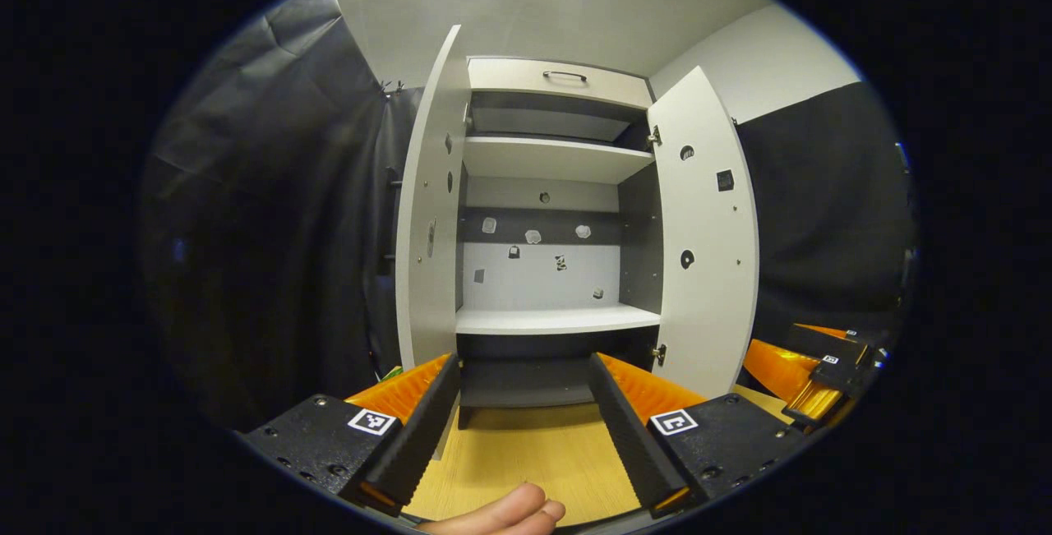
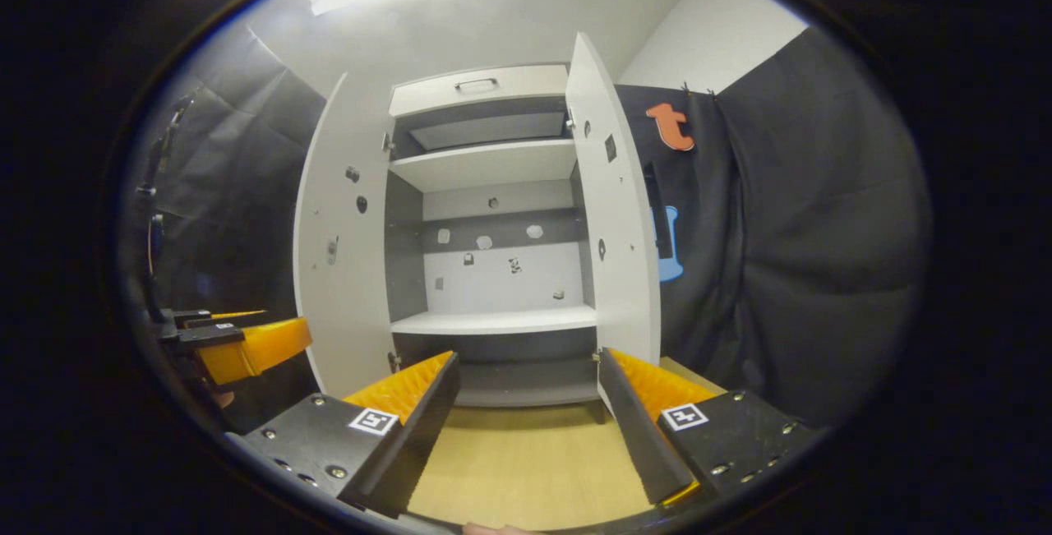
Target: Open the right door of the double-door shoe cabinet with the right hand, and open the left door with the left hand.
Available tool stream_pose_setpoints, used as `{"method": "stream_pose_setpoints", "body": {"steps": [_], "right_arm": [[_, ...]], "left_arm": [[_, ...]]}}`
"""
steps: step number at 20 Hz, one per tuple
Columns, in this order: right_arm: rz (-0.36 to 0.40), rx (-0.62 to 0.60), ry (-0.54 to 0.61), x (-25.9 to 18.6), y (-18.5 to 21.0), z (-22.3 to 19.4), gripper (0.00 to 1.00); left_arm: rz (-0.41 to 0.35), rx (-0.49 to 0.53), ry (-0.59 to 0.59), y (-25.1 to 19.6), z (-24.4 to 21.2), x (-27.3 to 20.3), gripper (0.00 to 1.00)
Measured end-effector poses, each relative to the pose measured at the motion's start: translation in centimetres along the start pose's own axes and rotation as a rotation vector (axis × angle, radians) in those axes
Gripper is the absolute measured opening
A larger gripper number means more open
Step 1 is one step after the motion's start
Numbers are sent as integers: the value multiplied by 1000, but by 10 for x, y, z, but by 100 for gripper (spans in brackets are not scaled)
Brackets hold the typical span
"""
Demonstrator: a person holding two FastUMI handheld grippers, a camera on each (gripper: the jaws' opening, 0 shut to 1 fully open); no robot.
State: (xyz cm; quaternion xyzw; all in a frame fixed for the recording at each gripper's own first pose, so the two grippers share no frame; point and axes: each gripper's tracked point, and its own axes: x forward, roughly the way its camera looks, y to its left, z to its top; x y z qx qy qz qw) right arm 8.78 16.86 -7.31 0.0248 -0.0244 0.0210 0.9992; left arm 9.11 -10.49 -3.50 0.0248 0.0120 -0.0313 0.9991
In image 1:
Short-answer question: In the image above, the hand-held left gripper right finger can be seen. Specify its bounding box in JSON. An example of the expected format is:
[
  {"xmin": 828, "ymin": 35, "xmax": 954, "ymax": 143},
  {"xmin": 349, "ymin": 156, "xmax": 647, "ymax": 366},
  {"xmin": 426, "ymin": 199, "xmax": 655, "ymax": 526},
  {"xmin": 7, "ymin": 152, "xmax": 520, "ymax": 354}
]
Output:
[{"xmin": 586, "ymin": 352, "xmax": 810, "ymax": 519}]

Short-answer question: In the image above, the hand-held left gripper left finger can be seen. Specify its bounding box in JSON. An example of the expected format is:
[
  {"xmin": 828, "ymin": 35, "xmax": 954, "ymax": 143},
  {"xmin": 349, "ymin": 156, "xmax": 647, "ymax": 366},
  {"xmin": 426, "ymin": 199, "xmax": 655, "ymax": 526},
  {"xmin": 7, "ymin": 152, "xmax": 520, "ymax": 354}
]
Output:
[{"xmin": 238, "ymin": 353, "xmax": 464, "ymax": 518}]

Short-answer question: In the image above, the white cabinet door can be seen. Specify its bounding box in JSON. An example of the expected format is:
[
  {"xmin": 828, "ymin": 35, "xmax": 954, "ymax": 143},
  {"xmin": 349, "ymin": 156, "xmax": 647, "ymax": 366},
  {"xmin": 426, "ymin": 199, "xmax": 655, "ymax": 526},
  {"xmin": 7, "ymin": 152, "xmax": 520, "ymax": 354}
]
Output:
[
  {"xmin": 647, "ymin": 67, "xmax": 761, "ymax": 400},
  {"xmin": 394, "ymin": 24, "xmax": 471, "ymax": 462}
]

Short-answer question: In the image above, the white double-door shoe cabinet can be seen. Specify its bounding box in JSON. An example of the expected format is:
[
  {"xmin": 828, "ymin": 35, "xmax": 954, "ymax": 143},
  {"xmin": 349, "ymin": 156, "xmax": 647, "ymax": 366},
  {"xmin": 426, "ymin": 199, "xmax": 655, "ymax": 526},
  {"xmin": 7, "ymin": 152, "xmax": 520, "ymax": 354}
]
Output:
[{"xmin": 454, "ymin": 56, "xmax": 665, "ymax": 429}]

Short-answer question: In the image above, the black backdrop cloth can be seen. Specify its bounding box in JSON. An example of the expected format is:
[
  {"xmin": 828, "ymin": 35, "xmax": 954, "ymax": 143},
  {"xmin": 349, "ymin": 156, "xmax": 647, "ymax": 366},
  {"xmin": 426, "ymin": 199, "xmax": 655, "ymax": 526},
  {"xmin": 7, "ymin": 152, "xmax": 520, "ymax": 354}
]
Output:
[{"xmin": 140, "ymin": 0, "xmax": 917, "ymax": 433}]

